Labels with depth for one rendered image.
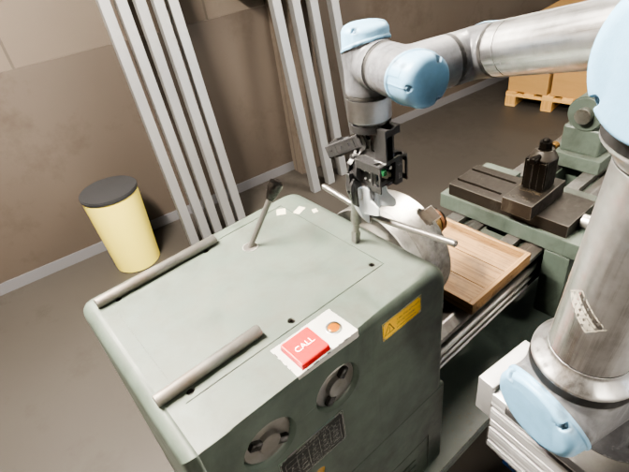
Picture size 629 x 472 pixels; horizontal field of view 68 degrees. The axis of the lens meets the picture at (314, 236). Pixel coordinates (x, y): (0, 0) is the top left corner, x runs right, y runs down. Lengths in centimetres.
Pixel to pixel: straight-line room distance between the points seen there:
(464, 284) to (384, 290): 60
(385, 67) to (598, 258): 37
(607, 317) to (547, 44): 32
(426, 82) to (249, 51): 303
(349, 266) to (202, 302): 30
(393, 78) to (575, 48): 21
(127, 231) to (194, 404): 244
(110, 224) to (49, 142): 64
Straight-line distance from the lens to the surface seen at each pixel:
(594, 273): 50
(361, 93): 77
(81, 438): 257
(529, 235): 167
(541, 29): 66
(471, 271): 151
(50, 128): 335
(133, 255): 326
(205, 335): 88
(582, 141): 212
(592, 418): 63
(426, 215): 117
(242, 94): 367
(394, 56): 68
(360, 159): 83
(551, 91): 493
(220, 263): 103
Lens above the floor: 186
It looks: 35 degrees down
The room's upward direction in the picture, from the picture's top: 9 degrees counter-clockwise
